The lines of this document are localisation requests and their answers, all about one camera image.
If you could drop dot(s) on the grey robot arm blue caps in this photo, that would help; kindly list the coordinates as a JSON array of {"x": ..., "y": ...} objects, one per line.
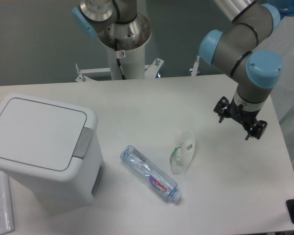
[{"x": 124, "y": 32}]

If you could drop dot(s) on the clear plastic water bottle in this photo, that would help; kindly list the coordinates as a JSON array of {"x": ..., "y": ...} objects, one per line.
[{"x": 163, "y": 184}]

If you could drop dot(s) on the white push-top trash can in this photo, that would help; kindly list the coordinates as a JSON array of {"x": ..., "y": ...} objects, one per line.
[{"x": 51, "y": 148}]

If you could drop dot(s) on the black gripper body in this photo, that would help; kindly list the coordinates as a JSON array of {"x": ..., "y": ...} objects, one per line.
[{"x": 243, "y": 112}]

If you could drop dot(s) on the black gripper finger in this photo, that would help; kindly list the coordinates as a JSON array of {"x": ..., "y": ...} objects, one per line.
[
  {"x": 222, "y": 109},
  {"x": 256, "y": 130}
]

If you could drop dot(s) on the white face mask in bag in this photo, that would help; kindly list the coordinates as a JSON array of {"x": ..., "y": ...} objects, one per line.
[{"x": 184, "y": 148}]

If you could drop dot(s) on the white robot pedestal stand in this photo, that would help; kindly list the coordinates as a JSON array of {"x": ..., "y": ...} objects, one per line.
[{"x": 124, "y": 65}]

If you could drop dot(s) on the blue water jug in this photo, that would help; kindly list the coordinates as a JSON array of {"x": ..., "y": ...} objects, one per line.
[{"x": 285, "y": 6}]

